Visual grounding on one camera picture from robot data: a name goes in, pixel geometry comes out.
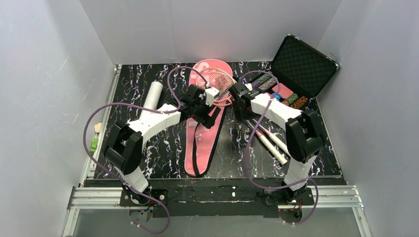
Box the pink racket bag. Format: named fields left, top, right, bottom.
left=184, top=59, right=233, bottom=177

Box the pink badminton racket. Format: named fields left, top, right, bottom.
left=196, top=67, right=291, bottom=155
left=209, top=95, right=289, bottom=166

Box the white shuttlecock tube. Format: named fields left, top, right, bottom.
left=143, top=81, right=163, bottom=110

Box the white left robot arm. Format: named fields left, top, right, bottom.
left=103, top=84, right=220, bottom=193

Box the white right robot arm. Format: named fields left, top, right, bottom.
left=229, top=82, right=326, bottom=194

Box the blue dealer chip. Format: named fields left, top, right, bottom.
left=272, top=93, right=282, bottom=101

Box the pink playing card deck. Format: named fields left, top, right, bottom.
left=272, top=83, right=293, bottom=99

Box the black poker chip case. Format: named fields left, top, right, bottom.
left=250, top=34, right=340, bottom=110

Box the tan wooden block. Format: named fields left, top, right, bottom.
left=94, top=122, right=102, bottom=133

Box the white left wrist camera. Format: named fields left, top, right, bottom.
left=205, top=87, right=219, bottom=106

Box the green clip on wall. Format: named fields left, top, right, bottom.
left=90, top=138, right=98, bottom=155

